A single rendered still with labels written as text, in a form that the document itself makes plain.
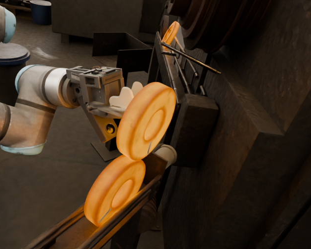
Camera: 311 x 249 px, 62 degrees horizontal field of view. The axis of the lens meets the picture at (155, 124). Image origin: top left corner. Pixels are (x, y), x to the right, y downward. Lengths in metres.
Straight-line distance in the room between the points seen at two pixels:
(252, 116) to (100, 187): 0.36
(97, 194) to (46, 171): 1.13
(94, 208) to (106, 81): 0.24
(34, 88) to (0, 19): 0.50
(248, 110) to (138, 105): 0.30
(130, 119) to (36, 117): 0.29
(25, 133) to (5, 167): 1.03
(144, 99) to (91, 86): 0.13
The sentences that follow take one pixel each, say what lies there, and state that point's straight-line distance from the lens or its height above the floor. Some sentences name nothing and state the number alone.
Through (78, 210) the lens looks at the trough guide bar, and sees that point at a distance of 0.55.
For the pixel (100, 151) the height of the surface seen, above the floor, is 0.01.
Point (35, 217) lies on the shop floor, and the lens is 1.42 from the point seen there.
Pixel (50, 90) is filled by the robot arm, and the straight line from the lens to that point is 0.62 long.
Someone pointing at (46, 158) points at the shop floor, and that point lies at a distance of 1.70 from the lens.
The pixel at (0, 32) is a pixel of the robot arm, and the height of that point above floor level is 0.79.
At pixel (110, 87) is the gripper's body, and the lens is 0.54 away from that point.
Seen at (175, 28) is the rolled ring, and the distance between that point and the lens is 1.79.
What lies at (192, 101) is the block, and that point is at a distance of 0.76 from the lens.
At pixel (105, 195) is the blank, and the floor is 0.76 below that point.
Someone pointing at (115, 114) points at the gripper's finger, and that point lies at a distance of 0.50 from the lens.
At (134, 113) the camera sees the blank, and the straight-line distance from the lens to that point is 0.44.
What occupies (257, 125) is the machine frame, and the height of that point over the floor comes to 0.87.
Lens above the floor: 1.13
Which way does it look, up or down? 33 degrees down
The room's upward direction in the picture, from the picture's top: 13 degrees clockwise
